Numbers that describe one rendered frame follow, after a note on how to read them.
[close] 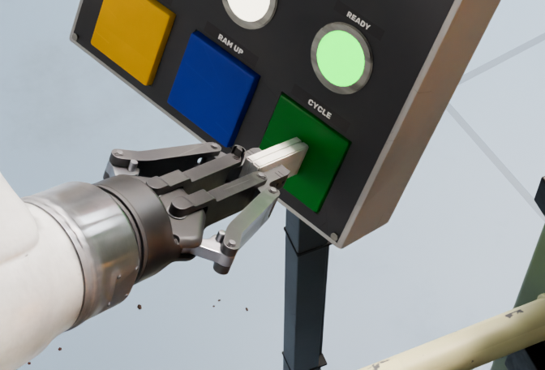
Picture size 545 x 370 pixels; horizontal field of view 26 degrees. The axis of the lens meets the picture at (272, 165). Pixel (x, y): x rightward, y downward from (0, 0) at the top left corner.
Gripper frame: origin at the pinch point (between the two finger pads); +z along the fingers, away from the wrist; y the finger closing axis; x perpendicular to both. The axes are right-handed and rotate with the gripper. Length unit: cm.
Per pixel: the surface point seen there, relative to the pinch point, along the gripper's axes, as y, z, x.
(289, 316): -10, 43, -46
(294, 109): -1.9, 3.5, 3.5
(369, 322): -12, 84, -69
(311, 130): 0.3, 3.5, 2.8
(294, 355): -8, 47, -54
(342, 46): -0.1, 3.4, 10.7
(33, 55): -99, 84, -69
